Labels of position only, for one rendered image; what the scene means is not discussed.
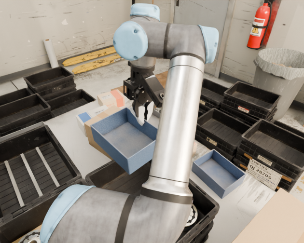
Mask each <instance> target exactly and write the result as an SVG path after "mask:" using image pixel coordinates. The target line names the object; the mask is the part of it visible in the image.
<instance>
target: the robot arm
mask: <svg viewBox="0 0 304 243"><path fill-rule="evenodd" d="M159 16H160V9H159V7H158V6H156V5H153V4H146V3H136V4H133V5H132V6H131V13H130V20H129V21H127V22H124V23H122V24H121V25H120V27H119V28H118V29H117V30H116V31H115V33H114V36H113V45H114V48H115V50H116V52H117V54H118V55H119V56H120V57H122V58H123V59H125V60H128V66H130V67H131V68H130V77H129V78H128V79H127V80H123V85H124V86H126V93H125V88H124V96H126V97H127V98H128V99H129V100H133V103H132V107H130V111H131V113H132V114H133V115H134V116H135V117H136V119H137V121H138V123H139V124H140V125H141V126H142V125H143V124H144V123H145V122H144V119H145V120H147V121H148V120H149V118H150V116H151V114H152V112H153V111H154V108H155V106H156V107H157V108H161V107H162V108H161V113H160V119H159V124H158V129H157V135H156V141H155V146H154V151H153V157H152V163H151V169H150V174H149V179H148V180H147V181H146V182H145V183H144V184H142V187H141V193H140V196H137V195H132V194H127V193H122V192H117V191H113V190H108V189H102V188H97V187H96V186H85V185H78V184H77V185H72V186H70V187H68V188H66V189H65V190H64V191H62V192H61V193H60V194H59V196H58V197H57V198H56V199H55V201H54V202H53V204H52V205H51V207H50V208H49V210H48V212H47V214H46V216H45V218H44V221H43V223H42V226H41V231H40V241H41V243H175V242H176V241H177V239H178V238H179V236H180V235H181V233H182V231H183V229H184V228H185V225H186V223H187V220H188V218H189V215H190V211H191V206H192V198H193V194H192V193H191V191H190V190H189V187H188V184H189V177H190V170H191V163H192V155H193V146H194V139H195V131H196V124H197V117H198V110H199V103H200V95H201V89H202V81H203V74H204V67H205V64H206V63H209V64H210V63H212V62H213V61H214V59H215V55H216V51H217V46H218V40H219V32H218V30H217V29H216V28H214V27H204V26H201V25H196V26H195V25H184V24H173V23H163V22H160V19H159ZM156 58H164V59H170V63H169V68H168V74H167V79H166V86H165V89H164V87H163V86H162V85H161V83H160V82H159V80H158V79H157V78H156V76H155V75H154V73H153V71H154V70H155V64H156Z"/></svg>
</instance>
